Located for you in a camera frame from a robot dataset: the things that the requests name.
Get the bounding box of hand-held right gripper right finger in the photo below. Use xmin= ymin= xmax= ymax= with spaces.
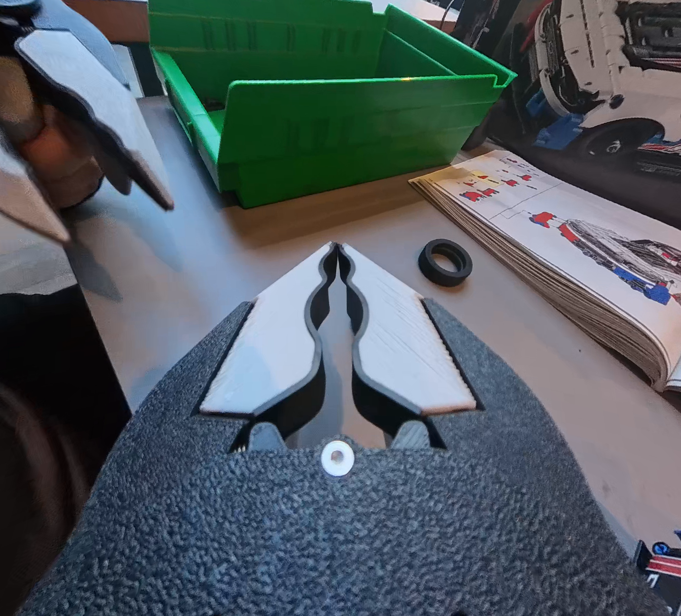
xmin=338 ymin=242 xmax=478 ymax=450

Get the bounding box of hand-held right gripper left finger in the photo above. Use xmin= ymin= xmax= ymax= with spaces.
xmin=200 ymin=242 xmax=327 ymax=436

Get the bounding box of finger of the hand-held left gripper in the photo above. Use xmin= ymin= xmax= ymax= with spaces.
xmin=15 ymin=29 xmax=175 ymax=211
xmin=0 ymin=129 xmax=72 ymax=247

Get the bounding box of instruction booklet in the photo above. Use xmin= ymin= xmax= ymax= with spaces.
xmin=409 ymin=149 xmax=681 ymax=394

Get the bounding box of green plastic bin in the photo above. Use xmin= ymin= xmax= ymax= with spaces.
xmin=146 ymin=0 xmax=518 ymax=209

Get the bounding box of toy brick race car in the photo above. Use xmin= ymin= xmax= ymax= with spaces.
xmin=633 ymin=531 xmax=681 ymax=607

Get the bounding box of person's left hand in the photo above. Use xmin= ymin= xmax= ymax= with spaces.
xmin=0 ymin=54 xmax=106 ymax=209

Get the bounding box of small black rubber tyre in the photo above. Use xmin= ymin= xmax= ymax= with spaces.
xmin=419 ymin=238 xmax=473 ymax=287

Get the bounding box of person's dark sweater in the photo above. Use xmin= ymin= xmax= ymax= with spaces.
xmin=0 ymin=283 xmax=133 ymax=606

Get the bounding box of black toy set box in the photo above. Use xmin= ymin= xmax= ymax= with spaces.
xmin=452 ymin=0 xmax=681 ymax=231

